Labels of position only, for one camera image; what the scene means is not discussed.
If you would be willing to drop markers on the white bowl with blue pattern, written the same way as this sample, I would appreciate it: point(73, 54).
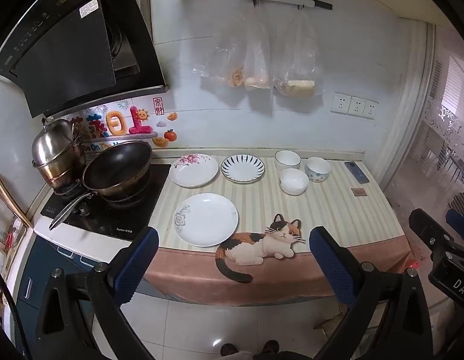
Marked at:
point(318, 170)

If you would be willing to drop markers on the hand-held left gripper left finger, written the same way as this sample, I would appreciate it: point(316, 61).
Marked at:
point(138, 266)

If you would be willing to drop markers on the stainless steel stacked pot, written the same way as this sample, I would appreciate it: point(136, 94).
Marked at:
point(55, 150)

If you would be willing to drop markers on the clear plastic bag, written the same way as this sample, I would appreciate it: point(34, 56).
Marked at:
point(299, 63)
point(228, 52)
point(258, 63)

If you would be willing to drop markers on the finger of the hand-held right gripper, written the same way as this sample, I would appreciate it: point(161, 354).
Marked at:
point(427, 227)
point(459, 222)

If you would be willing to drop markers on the white plate with blue stripes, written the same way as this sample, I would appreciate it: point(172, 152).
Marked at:
point(243, 168)

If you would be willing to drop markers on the blue smartphone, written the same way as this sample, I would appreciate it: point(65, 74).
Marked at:
point(357, 172)

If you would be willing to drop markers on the white wall hook rack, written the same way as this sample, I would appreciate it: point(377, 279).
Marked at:
point(269, 0)

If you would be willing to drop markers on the plain white bowl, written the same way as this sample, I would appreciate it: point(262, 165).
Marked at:
point(294, 182)

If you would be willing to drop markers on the person's dark shoe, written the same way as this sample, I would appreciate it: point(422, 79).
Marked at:
point(229, 349)
point(270, 347)

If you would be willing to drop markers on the white plate with pink flowers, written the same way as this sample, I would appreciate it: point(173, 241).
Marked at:
point(194, 172)

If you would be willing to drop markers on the white bowl with dark rim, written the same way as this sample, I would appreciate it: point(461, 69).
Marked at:
point(288, 161)

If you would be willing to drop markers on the wooden framed panel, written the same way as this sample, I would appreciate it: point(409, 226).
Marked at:
point(12, 210)

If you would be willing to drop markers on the black range hood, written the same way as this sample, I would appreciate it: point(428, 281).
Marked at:
point(66, 63)

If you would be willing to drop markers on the brown label patch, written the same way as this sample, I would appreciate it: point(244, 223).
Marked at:
point(359, 192)

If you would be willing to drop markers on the colourful wall sticker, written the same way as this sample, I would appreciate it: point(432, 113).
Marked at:
point(121, 122)

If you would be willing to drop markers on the white wall socket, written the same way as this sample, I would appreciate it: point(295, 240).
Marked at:
point(340, 103)
point(370, 109)
point(357, 107)

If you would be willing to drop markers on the frosted glass door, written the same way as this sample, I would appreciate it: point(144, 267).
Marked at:
point(434, 138)

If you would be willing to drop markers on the black gas stove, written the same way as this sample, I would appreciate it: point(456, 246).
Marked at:
point(115, 221)

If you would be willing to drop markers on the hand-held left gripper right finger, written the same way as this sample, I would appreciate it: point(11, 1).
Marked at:
point(329, 266)

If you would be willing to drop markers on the white plate with grey flowers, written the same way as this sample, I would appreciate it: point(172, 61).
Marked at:
point(207, 219)

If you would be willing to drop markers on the blue kitchen cabinet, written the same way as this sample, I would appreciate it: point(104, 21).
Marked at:
point(33, 270)

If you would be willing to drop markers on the striped tablecloth with cat print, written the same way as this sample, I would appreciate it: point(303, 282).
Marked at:
point(329, 213)

